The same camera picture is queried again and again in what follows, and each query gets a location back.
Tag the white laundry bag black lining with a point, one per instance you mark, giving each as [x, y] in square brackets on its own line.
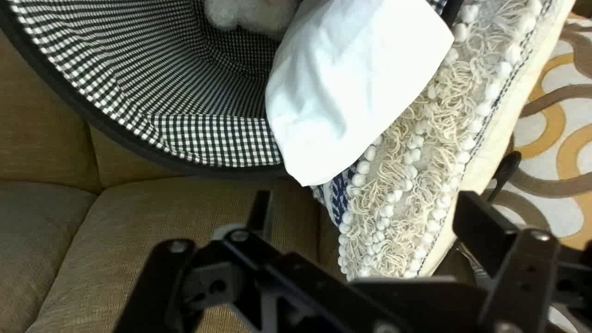
[158, 79]

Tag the orange brown wave-pattern pillow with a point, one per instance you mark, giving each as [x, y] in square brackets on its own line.
[552, 188]

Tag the brown fabric couch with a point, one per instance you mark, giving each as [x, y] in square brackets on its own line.
[78, 214]

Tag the cream tufted fringe pillow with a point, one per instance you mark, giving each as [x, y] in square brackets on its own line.
[394, 204]

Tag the white cloth in bag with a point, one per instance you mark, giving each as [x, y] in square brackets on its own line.
[343, 73]

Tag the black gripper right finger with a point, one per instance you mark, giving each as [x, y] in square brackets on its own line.
[529, 269]

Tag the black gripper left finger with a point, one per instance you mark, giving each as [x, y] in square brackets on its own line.
[269, 291]

